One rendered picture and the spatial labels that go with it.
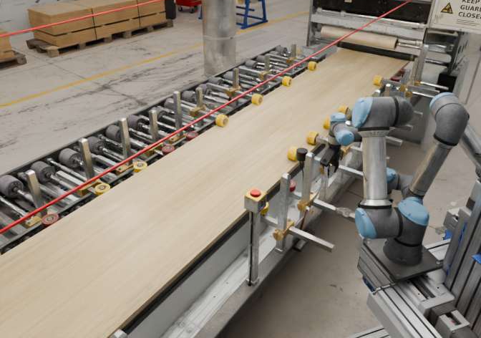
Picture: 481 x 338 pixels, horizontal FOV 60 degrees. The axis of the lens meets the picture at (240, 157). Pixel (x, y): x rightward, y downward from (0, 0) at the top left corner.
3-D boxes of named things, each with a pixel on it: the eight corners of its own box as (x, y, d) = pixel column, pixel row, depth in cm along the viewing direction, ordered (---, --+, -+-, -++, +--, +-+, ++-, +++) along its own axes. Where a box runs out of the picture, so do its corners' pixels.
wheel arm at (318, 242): (333, 250, 203) (334, 243, 201) (331, 254, 201) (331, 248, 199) (258, 217, 224) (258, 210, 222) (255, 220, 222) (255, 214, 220)
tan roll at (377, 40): (451, 58, 399) (454, 45, 392) (448, 61, 390) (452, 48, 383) (316, 34, 468) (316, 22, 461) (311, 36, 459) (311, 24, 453)
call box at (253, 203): (266, 207, 176) (267, 192, 172) (257, 215, 172) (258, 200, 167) (253, 201, 180) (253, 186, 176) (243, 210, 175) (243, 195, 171)
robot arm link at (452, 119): (480, 120, 156) (423, 217, 182) (472, 108, 165) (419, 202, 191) (450, 112, 156) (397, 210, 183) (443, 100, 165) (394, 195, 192)
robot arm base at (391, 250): (430, 261, 165) (436, 242, 160) (399, 270, 161) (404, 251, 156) (405, 235, 177) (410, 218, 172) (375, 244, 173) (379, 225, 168)
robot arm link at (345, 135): (363, 132, 192) (356, 121, 201) (339, 132, 191) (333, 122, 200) (360, 147, 196) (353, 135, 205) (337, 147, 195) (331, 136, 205)
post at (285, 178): (284, 250, 218) (291, 173, 193) (280, 253, 215) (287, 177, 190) (278, 247, 219) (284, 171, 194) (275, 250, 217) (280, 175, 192)
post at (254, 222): (258, 281, 199) (262, 206, 176) (253, 287, 196) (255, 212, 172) (251, 276, 202) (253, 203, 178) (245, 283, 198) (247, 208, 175)
